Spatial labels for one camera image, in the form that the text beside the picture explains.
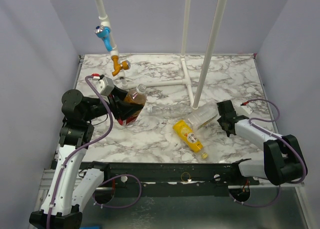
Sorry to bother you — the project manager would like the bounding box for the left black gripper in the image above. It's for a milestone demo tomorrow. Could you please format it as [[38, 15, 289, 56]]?
[[83, 84, 143, 122]]

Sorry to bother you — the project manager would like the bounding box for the red gold labelled bottle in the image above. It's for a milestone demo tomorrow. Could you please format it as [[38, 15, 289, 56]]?
[[118, 84, 147, 126]]

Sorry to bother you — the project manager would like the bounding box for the large clear plastic bottle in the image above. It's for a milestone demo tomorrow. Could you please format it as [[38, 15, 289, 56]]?
[[184, 101, 218, 131]]

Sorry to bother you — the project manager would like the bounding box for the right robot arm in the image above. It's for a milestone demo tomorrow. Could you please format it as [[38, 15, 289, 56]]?
[[216, 100, 308, 186]]

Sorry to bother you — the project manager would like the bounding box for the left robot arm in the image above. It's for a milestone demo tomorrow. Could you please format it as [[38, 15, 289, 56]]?
[[29, 87, 143, 229]]

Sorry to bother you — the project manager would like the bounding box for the small clear plastic bottle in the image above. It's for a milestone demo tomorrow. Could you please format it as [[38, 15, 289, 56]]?
[[147, 104, 192, 118]]

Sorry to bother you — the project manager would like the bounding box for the yellow labelled bottle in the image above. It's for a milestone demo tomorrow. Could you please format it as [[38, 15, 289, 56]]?
[[172, 120, 209, 160]]

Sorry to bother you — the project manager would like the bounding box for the orange plastic faucet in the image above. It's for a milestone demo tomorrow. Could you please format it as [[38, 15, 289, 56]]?
[[111, 55, 131, 77]]

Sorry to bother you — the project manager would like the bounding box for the blue plastic faucet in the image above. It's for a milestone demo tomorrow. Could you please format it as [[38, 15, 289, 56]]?
[[94, 24, 113, 52]]

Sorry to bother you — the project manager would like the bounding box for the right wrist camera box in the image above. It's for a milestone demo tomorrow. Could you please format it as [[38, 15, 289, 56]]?
[[235, 101, 253, 118]]

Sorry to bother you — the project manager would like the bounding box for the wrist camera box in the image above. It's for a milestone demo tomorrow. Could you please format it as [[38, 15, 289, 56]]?
[[235, 101, 253, 118], [96, 75, 115, 96]]

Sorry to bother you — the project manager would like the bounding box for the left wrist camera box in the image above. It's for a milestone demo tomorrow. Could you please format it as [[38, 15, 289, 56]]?
[[96, 75, 115, 96]]

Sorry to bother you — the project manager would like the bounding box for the white pvc pipe frame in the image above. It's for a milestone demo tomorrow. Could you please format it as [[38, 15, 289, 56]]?
[[87, 0, 231, 110]]

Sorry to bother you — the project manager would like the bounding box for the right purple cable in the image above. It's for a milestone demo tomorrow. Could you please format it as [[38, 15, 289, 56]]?
[[233, 98, 309, 208]]

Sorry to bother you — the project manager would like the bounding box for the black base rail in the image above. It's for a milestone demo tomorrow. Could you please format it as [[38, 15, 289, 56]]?
[[96, 162, 259, 198]]

